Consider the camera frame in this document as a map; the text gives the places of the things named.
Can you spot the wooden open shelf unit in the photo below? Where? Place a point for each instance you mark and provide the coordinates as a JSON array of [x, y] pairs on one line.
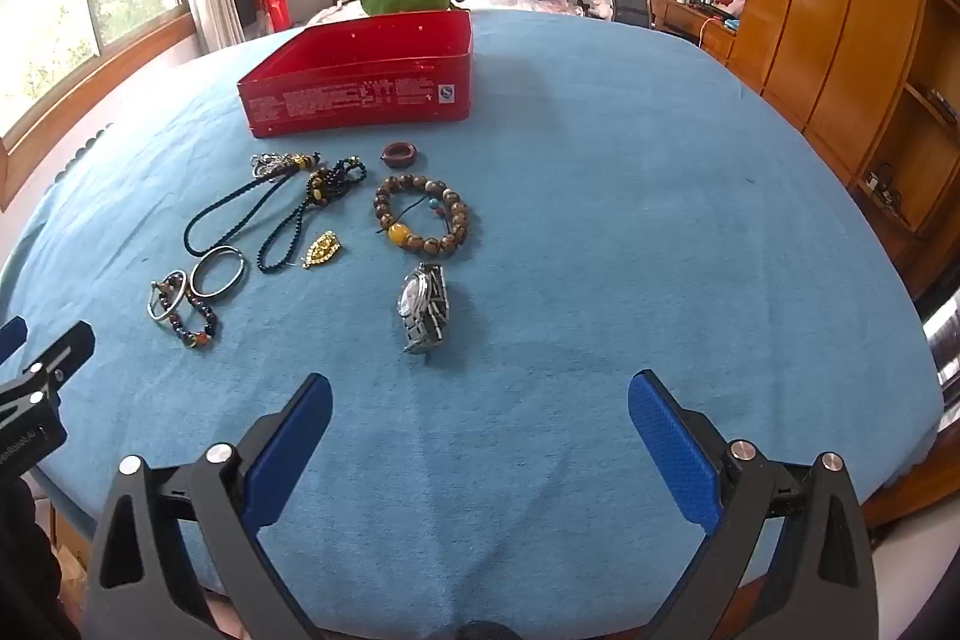
[[922, 145]]

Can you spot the wooden desk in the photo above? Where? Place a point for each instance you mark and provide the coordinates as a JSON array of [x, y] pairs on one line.
[[690, 21]]

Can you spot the red hanging bag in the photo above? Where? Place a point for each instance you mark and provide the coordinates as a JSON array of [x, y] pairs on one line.
[[279, 3]]

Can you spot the pink plush toy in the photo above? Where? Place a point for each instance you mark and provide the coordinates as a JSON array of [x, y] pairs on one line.
[[596, 6]]

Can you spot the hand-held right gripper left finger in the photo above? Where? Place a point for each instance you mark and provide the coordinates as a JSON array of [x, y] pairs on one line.
[[289, 452]]

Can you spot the wooden wardrobe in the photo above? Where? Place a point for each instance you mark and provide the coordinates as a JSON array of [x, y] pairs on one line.
[[825, 10]]

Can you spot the silver metal wristwatch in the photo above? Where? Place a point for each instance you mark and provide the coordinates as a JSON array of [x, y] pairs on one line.
[[420, 302]]

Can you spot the open silver cuff bangle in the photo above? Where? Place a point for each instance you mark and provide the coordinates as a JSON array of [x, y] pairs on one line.
[[152, 308]]

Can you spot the blue tablecloth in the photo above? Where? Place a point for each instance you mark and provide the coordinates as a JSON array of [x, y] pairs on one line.
[[600, 235]]

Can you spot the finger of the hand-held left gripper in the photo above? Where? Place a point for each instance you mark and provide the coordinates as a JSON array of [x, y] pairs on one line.
[[56, 351], [10, 336]]

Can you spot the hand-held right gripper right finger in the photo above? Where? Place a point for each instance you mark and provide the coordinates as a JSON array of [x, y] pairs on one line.
[[671, 452]]

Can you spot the red tin box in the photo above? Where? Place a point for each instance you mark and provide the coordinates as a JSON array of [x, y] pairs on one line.
[[352, 100]]

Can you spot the gold pendant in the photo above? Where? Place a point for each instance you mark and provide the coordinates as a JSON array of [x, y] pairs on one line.
[[321, 250]]

